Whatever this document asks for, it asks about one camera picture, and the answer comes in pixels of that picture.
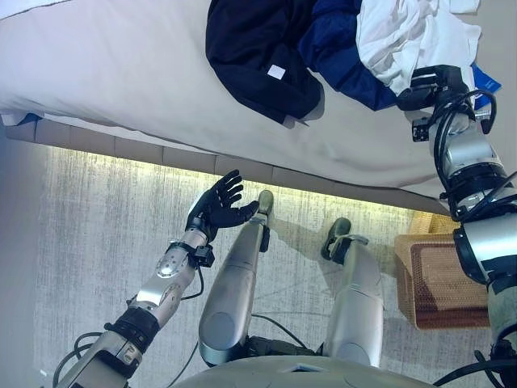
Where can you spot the silver left robot leg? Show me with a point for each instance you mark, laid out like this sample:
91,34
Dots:
234,283

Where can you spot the silver right robot leg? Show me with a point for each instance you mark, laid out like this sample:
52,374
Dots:
357,303

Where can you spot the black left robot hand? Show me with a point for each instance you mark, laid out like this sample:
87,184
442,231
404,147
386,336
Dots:
216,206

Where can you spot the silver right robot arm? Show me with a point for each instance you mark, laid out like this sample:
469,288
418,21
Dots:
472,153

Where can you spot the beige bed cover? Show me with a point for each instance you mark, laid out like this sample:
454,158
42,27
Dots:
141,72

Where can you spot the white duvet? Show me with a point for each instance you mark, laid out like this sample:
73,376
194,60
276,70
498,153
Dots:
20,6

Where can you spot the blue tag on basket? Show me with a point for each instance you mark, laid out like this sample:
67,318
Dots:
486,85

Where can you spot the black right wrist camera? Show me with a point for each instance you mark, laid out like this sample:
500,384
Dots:
422,129

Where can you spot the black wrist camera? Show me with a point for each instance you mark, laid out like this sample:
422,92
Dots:
422,129
205,256

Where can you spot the brown wicker basket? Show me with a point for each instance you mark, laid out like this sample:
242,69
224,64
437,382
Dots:
440,283

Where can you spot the black garment with white label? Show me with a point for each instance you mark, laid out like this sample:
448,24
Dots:
258,52

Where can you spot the silver robot leg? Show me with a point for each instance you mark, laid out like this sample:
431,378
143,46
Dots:
357,303
234,283

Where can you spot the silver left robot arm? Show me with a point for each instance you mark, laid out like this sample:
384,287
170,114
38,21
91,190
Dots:
157,291

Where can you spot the blue garment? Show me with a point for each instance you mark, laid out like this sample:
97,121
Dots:
335,52

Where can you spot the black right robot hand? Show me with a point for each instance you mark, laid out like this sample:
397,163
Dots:
442,89

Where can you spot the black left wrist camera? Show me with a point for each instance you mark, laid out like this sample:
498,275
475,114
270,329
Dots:
205,256

